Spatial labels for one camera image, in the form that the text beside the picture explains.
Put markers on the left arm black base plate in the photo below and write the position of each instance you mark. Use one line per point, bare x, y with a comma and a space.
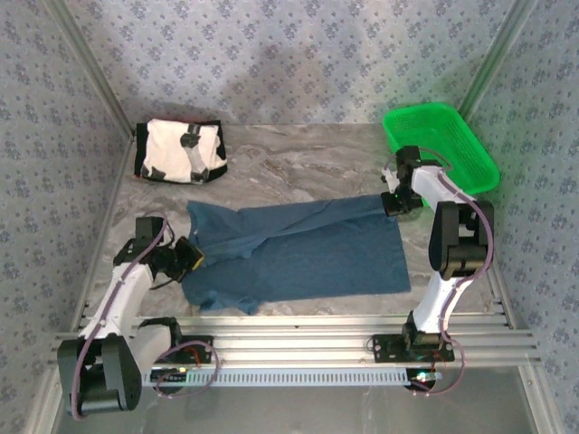
199, 350

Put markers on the aluminium corner post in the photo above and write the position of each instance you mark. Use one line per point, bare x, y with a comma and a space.
500, 54
94, 68

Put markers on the green plastic basket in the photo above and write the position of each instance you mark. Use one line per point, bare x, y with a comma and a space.
452, 135

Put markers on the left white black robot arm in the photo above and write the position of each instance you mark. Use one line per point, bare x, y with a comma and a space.
122, 298

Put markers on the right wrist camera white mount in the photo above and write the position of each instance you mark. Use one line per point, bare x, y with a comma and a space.
388, 174

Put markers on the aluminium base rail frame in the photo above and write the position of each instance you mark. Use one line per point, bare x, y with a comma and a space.
294, 339

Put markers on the blue t-shirt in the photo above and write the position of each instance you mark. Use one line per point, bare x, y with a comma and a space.
316, 253

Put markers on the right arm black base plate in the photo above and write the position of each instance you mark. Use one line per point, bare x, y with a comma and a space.
386, 348

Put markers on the folded white black t-shirt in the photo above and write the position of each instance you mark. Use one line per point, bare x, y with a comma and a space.
172, 149

